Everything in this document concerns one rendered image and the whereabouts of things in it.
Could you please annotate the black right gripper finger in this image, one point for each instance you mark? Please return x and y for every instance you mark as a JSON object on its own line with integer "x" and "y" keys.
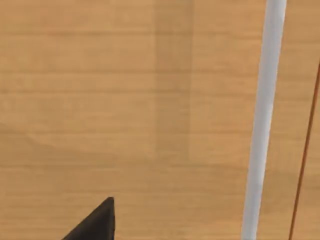
{"x": 101, "y": 222}

